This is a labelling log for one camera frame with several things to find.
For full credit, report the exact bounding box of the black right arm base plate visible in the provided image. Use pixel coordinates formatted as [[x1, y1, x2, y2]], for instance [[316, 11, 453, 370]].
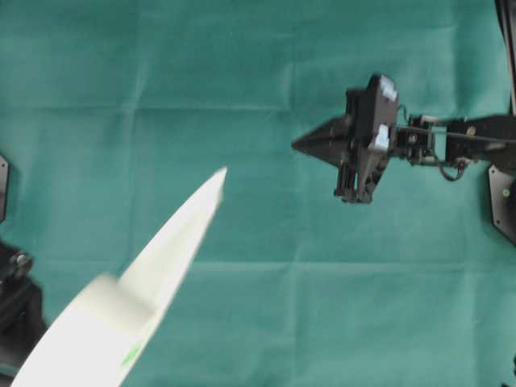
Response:
[[487, 149, 515, 244]]

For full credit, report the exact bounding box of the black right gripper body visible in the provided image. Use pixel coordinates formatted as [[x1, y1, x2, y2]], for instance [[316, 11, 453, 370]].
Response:
[[335, 73, 399, 203]]

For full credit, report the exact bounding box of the white duct tape roll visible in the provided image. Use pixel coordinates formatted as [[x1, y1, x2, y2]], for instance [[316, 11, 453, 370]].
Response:
[[12, 167, 228, 386]]

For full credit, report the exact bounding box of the green cloth table cover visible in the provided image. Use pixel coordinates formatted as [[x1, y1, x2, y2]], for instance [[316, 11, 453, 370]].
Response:
[[1, 1, 515, 386]]

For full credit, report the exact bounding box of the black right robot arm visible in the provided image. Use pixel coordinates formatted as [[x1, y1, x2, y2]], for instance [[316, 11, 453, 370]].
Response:
[[291, 73, 515, 204]]

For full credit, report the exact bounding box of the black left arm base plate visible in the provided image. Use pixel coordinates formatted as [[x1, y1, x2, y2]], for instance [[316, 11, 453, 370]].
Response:
[[0, 156, 10, 223]]

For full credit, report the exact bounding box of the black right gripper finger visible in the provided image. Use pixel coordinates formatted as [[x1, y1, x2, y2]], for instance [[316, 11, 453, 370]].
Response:
[[296, 142, 349, 167], [292, 115, 350, 146]]

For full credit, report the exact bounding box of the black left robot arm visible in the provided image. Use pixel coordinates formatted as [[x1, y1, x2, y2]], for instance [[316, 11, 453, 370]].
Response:
[[1, 243, 48, 368]]

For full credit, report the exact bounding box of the black cables top right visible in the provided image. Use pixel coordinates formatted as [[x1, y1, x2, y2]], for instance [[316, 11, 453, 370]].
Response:
[[493, 0, 516, 116]]

